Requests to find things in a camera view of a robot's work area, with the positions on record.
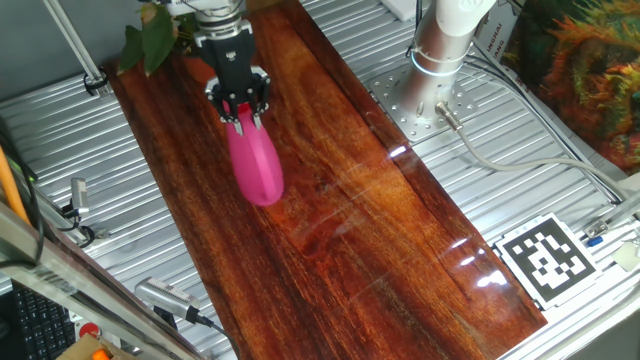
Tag white power strip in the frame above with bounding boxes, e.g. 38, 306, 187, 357
379, 0, 424, 24

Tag grey box with red button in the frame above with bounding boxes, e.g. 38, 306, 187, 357
69, 312, 104, 341

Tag brown cardboard box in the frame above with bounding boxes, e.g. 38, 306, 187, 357
55, 333, 136, 360

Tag glossy wood grain board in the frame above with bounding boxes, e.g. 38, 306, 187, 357
103, 0, 549, 360

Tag white printed carton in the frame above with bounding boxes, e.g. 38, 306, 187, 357
472, 0, 526, 91

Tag black looping cable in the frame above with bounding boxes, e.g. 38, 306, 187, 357
0, 114, 47, 269

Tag small white plate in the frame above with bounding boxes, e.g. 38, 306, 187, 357
610, 239, 640, 274

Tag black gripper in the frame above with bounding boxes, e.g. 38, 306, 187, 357
193, 24, 272, 137

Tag potted green leafy plant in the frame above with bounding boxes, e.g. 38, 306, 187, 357
118, 2, 201, 76

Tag silver ribbed depth camera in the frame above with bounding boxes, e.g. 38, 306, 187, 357
134, 277, 201, 321

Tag thin cables beside poster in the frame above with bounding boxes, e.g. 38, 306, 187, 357
462, 42, 624, 204

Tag black arm base cables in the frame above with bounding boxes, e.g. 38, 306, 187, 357
407, 0, 424, 59

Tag thick grey base cable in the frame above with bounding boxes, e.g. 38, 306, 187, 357
434, 101, 640, 201

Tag pink plastic watering can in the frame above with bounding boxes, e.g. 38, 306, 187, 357
222, 102, 285, 207

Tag black white fiducial marker board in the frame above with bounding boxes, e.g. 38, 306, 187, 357
492, 212, 604, 311

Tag orange pole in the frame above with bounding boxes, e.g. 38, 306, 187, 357
0, 144, 31, 226

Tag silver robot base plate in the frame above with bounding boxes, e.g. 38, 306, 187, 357
367, 64, 476, 144

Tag small metal corner bracket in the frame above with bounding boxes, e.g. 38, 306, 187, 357
583, 218, 609, 239

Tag black keyboard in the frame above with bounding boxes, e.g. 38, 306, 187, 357
12, 284, 76, 360

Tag black camera cable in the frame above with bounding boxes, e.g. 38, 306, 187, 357
187, 307, 241, 360

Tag colourful painted poster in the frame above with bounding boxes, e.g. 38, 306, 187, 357
499, 0, 640, 176

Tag aluminium profile strut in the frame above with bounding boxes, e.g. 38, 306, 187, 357
42, 0, 114, 99
597, 187, 640, 231

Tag small silver camera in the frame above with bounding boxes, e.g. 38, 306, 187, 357
69, 177, 91, 219

